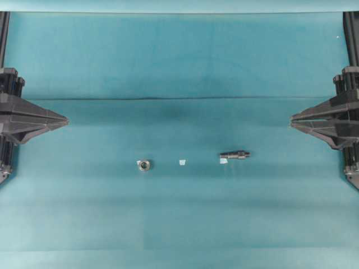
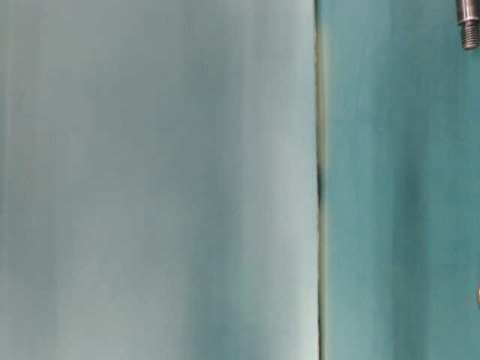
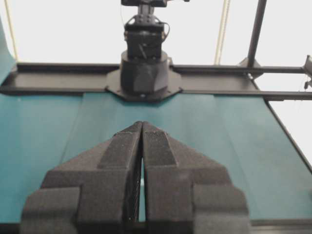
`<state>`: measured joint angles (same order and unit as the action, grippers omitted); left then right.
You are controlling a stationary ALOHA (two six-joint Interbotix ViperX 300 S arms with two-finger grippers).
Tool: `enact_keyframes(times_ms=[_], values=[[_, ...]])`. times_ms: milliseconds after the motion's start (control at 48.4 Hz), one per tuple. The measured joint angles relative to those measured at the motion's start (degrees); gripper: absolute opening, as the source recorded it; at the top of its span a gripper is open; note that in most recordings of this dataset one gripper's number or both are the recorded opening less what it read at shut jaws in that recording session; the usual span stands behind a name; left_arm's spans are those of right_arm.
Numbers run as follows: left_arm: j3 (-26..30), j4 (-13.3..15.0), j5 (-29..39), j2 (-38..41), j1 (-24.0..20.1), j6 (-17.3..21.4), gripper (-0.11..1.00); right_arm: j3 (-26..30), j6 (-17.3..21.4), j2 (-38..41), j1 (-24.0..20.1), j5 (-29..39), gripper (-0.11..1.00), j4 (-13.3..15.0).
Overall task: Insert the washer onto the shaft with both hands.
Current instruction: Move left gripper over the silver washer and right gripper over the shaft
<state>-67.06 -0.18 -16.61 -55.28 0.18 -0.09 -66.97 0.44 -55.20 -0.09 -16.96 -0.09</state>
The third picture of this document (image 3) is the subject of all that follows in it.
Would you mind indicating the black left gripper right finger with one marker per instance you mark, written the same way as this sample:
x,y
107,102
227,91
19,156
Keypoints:
x,y
187,192

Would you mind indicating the black aluminium frame rail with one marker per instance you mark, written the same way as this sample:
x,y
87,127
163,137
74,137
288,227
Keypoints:
x,y
76,79

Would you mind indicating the black vertical frame post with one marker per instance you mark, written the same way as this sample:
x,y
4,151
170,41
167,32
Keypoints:
x,y
259,16

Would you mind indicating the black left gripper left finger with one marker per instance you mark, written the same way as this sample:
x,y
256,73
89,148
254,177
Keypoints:
x,y
95,192

